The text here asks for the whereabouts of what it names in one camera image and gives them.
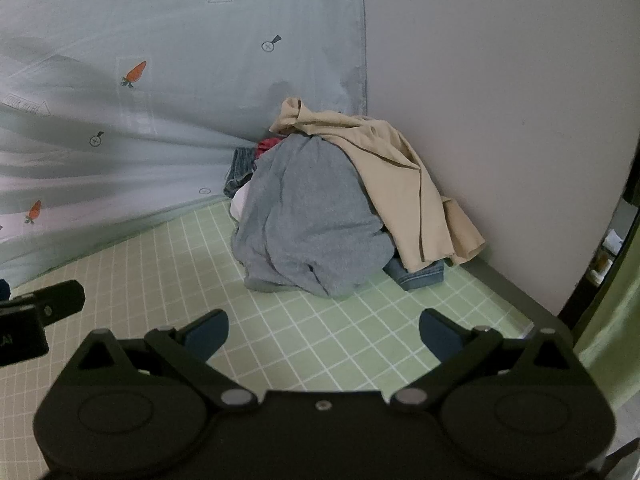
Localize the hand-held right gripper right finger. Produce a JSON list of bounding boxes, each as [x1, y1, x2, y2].
[[391, 309, 576, 411]]

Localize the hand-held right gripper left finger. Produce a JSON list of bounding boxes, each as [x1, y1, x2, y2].
[[67, 309, 258, 408]]

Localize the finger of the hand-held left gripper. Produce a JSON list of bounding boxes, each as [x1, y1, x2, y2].
[[10, 280, 86, 331]]

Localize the beige garment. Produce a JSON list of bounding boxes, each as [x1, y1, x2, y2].
[[270, 96, 487, 272]]

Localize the blue jeans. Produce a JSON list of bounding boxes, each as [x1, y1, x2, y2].
[[384, 255, 446, 292]]

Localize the white garment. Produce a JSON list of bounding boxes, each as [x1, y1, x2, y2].
[[230, 185, 252, 221]]

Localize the grey garment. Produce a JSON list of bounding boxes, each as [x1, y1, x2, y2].
[[232, 135, 397, 301]]

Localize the dark striped garment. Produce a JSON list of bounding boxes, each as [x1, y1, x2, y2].
[[223, 146, 261, 200]]

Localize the green curtain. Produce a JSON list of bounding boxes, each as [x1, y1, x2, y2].
[[572, 237, 640, 411]]

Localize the carrot print pale sheet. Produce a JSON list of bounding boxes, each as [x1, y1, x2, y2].
[[0, 0, 369, 288]]

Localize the grey bed frame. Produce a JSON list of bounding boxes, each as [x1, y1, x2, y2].
[[470, 255, 573, 333]]

